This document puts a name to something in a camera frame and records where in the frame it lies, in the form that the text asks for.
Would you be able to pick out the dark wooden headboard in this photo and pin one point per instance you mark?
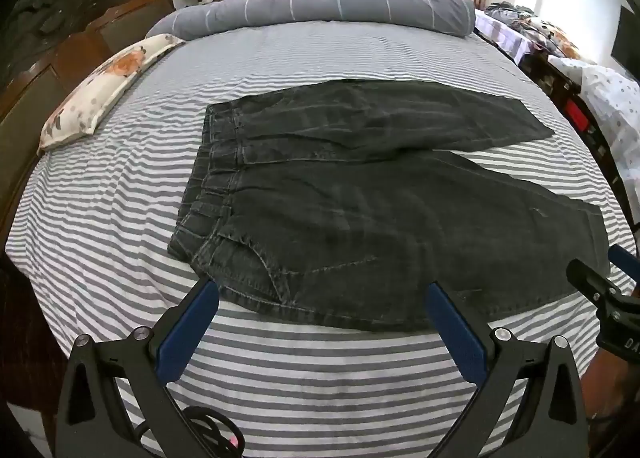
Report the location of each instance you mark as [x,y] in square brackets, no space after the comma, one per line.
[60,37]

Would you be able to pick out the black wall television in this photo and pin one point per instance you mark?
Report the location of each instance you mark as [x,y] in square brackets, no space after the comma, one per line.
[629,40]

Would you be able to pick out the floral crumpled blanket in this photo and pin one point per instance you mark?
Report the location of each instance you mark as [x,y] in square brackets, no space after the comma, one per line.
[535,27]

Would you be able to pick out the dark grey denim pants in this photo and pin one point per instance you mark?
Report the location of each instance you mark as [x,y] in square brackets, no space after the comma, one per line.
[360,218]

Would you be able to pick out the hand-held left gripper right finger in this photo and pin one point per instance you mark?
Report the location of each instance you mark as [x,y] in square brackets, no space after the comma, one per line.
[457,333]

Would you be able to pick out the floral pillow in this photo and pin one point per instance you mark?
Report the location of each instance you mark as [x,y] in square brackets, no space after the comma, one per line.
[107,82]

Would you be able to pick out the white dotted cloth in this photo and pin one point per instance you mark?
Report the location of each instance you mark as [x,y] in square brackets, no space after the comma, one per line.
[612,102]

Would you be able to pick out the grey checked rolled blanket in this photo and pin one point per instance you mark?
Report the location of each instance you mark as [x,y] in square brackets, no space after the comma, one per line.
[310,7]

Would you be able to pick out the grey white striped bed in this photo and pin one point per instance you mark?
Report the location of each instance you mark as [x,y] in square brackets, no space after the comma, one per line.
[280,57]

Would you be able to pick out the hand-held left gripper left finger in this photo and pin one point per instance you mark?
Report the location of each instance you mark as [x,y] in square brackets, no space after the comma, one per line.
[182,338]

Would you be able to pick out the red box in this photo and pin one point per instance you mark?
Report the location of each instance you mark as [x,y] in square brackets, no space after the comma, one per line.
[579,116]

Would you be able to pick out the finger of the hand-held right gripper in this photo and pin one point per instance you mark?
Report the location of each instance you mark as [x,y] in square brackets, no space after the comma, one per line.
[625,260]
[590,283]

